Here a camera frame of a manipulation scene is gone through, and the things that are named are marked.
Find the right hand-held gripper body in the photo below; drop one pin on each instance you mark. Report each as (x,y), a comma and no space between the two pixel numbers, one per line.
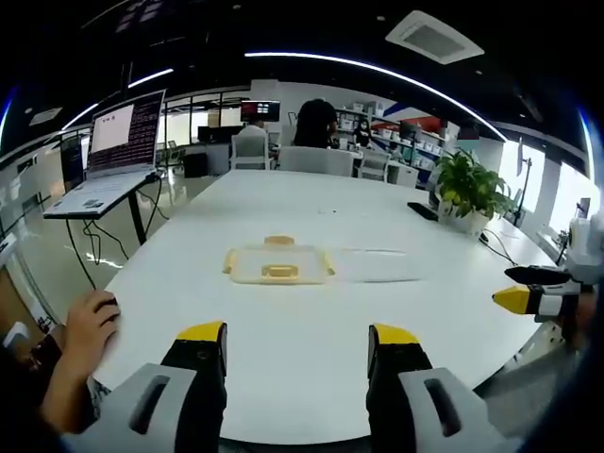
(585,255)

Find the open silver laptop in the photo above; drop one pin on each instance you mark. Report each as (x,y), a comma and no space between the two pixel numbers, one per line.
(118,146)

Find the computer monitor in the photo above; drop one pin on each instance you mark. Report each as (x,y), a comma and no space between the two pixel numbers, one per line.
(260,110)

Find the storage shelves with boxes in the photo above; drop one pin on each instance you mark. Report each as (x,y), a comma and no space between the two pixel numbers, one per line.
(406,137)

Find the clear plastic container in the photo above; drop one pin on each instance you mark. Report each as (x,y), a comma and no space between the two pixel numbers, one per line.
(377,264)

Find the grey office chair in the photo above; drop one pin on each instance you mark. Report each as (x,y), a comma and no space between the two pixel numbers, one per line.
(375,165)
(249,151)
(316,159)

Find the laptop stand table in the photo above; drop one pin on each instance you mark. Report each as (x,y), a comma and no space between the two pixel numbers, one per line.
(137,207)

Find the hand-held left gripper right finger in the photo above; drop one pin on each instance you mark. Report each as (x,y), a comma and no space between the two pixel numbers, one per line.
(424,401)

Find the clear lid with yellow latches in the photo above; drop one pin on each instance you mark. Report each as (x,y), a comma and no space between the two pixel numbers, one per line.
(278,264)

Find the ceiling air vent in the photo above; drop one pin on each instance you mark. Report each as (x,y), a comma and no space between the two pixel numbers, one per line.
(434,37)

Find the curved ceiling light strip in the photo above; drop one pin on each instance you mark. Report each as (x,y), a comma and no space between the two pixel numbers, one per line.
(377,71)

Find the flat black device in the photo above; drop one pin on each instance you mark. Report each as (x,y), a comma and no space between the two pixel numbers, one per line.
(422,210)

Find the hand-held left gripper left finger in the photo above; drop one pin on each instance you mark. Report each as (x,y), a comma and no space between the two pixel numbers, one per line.
(156,401)

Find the potted green plant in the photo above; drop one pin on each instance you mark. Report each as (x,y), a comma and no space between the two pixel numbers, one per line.
(467,189)

